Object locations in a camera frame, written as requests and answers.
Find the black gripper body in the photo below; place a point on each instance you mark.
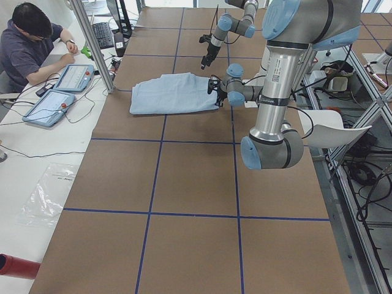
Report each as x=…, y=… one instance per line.
x=219, y=92
x=211, y=50

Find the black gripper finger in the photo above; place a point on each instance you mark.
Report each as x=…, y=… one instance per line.
x=219, y=102
x=209, y=60
x=204, y=62

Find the light blue button-up shirt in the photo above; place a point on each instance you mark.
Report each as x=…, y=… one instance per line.
x=172, y=94

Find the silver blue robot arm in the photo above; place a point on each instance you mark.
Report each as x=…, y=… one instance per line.
x=289, y=28
x=226, y=23

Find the black computer keyboard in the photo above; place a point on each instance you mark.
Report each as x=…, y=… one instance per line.
x=103, y=34

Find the white paper sheet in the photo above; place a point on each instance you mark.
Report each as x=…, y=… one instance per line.
x=325, y=129

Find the upper blue teach pendant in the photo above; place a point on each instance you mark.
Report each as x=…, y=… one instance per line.
x=74, y=78

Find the blue teach pendant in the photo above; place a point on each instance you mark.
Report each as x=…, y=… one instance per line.
x=50, y=108
x=74, y=78

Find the lower blue teach pendant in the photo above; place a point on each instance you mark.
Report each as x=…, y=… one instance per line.
x=50, y=108

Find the seated man in purple shirt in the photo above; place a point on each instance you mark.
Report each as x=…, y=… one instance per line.
x=26, y=43

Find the clear plastic bag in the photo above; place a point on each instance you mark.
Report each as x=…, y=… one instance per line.
x=45, y=203

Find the red cylinder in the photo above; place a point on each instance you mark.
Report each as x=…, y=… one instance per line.
x=18, y=267

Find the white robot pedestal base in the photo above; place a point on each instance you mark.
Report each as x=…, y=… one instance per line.
x=260, y=76

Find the grey aluminium frame post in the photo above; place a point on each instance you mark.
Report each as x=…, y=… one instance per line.
x=83, y=20

